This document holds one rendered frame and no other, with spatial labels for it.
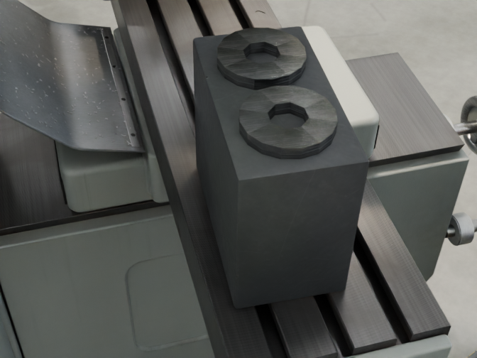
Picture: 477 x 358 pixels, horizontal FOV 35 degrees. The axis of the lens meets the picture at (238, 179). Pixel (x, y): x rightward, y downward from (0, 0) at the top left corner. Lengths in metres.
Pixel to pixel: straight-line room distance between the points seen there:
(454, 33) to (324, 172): 2.43
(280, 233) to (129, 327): 0.71
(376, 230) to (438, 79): 1.96
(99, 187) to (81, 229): 0.08
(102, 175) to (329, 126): 0.50
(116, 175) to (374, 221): 0.41
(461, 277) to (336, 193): 1.49
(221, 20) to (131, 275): 0.44
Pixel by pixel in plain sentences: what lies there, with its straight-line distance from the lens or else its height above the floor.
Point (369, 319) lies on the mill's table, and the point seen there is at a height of 0.98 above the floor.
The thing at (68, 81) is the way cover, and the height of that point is 0.93.
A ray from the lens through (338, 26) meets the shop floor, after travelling 3.00.
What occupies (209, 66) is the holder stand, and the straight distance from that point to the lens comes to 0.77.
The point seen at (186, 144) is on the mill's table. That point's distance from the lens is 0.96.
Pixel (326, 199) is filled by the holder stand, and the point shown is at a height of 1.13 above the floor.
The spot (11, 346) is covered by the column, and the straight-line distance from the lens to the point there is 1.35.
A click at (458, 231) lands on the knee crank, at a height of 0.58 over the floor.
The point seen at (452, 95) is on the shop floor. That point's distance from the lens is 2.74.
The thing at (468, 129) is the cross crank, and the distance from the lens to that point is 1.51.
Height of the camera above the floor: 1.62
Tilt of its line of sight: 44 degrees down
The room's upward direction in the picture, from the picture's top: 1 degrees clockwise
